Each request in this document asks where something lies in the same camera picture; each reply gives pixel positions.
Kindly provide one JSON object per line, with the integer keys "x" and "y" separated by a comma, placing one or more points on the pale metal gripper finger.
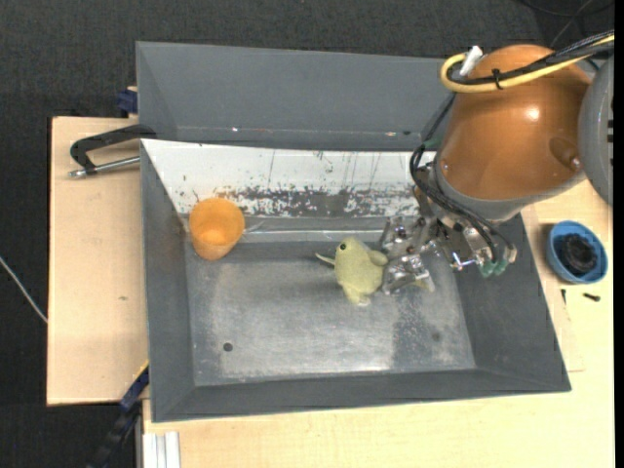
{"x": 402, "y": 242}
{"x": 407, "y": 276}

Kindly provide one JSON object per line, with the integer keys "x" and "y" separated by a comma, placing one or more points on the yellow-green plush toy animal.
{"x": 358, "y": 273}

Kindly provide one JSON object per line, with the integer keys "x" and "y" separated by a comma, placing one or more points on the blue bowl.
{"x": 556, "y": 261}

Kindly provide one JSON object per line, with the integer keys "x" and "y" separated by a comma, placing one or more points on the grey metal bin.
{"x": 302, "y": 329}

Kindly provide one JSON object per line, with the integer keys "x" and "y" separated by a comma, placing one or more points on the black round part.
{"x": 581, "y": 255}

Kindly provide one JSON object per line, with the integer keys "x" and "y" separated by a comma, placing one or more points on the small black screw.
{"x": 592, "y": 297}

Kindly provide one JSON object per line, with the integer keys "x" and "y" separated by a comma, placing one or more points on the orange plastic cup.
{"x": 216, "y": 229}

